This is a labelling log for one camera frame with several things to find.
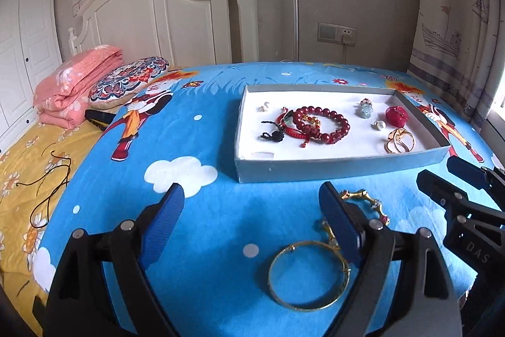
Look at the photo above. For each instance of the yellow floral bed sheet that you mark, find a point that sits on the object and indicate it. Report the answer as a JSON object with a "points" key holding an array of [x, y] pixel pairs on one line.
{"points": [[34, 174]]}

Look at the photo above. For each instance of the white wardrobe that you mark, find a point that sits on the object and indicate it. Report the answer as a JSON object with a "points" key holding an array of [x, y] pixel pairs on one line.
{"points": [[29, 53]]}

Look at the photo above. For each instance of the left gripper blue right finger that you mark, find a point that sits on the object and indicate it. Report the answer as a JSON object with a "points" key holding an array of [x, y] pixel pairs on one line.
{"points": [[346, 221]]}

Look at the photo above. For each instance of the silver metal pole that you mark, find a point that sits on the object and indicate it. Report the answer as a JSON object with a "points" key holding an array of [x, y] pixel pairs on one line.
{"points": [[296, 28]]}

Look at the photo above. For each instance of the ship print curtain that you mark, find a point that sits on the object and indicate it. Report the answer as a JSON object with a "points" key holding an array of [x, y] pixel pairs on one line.
{"points": [[458, 52]]}

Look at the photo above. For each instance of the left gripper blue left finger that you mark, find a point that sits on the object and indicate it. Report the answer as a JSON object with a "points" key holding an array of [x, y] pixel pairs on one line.
{"points": [[156, 223]]}

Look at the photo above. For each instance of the gold double ring bangle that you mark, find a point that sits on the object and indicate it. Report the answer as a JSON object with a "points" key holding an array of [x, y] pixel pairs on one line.
{"points": [[399, 141]]}

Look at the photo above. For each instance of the clear crystal pendant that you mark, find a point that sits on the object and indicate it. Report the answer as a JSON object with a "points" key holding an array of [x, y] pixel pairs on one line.
{"points": [[365, 109]]}

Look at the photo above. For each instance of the wall switch socket panel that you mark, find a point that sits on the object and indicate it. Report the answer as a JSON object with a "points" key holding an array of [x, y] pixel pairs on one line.
{"points": [[336, 34]]}

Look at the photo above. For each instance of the white pearl earring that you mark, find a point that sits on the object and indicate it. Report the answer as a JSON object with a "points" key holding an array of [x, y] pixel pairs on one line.
{"points": [[265, 107], [379, 125]]}

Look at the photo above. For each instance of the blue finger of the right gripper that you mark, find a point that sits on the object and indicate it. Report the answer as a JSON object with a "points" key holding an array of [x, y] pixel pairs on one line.
{"points": [[471, 174], [439, 190]]}

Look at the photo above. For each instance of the white bed headboard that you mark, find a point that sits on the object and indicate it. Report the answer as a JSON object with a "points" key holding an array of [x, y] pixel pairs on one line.
{"points": [[186, 33]]}

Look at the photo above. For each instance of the blue cartoon tablecloth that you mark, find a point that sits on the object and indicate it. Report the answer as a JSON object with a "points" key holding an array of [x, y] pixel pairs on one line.
{"points": [[211, 277]]}

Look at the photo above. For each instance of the red flower hair clip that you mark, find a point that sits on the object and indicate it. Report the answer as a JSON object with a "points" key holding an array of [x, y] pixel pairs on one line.
{"points": [[396, 116]]}

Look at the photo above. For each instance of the grey shallow tray box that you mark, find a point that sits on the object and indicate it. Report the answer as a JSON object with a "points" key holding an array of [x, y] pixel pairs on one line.
{"points": [[312, 132]]}

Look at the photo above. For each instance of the gold bamboo bangle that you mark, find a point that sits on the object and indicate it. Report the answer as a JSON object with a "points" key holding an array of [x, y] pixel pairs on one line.
{"points": [[372, 209]]}

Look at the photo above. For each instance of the pink folded quilt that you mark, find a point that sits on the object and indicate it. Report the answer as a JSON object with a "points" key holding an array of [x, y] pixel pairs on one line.
{"points": [[61, 99]]}

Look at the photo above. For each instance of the patterned round pillow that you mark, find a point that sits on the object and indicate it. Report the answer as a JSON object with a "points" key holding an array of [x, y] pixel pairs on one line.
{"points": [[124, 82]]}

